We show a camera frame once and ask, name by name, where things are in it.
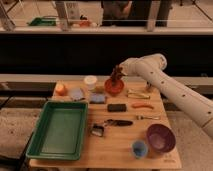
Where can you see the dark red grape bunch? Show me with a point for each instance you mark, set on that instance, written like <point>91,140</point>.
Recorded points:
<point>116,74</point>

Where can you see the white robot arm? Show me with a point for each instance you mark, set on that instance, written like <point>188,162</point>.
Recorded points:
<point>196,106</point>

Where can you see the red bowl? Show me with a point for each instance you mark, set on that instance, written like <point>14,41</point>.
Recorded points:
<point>113,88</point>

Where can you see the purple bowl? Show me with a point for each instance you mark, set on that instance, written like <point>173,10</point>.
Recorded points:
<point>160,138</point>

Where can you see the blue sponge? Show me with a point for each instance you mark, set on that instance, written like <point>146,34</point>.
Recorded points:
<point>97,99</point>

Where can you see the white cup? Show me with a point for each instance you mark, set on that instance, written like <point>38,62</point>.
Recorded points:
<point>90,81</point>

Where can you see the black rectangular block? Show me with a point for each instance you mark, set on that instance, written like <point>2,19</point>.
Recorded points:
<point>116,107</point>

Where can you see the light blue cloth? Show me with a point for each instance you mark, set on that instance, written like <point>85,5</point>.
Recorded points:
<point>76,94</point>

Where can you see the orange carrot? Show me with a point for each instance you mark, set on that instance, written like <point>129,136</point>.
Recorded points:
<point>142,105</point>

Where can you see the black binder clip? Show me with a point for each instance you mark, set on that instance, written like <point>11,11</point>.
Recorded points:
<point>97,130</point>

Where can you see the wooden table board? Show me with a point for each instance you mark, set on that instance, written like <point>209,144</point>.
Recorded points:
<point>113,149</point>

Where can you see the silver fork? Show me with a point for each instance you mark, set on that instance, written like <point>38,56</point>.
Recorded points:
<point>147,117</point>

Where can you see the orange fruit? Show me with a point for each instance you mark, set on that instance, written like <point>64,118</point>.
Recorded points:
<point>60,89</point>

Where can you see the green plastic tray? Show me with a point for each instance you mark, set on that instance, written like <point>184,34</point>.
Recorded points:
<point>59,132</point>

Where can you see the small blue cup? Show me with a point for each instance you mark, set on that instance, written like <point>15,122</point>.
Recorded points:
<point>139,149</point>

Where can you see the person in background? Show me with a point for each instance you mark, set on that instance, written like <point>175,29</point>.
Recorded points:
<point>115,12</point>

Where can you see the green tray in background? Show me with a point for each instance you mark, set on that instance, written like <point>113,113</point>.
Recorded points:
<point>39,21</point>

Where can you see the black handled knife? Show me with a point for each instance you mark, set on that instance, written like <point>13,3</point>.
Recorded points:
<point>120,123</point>

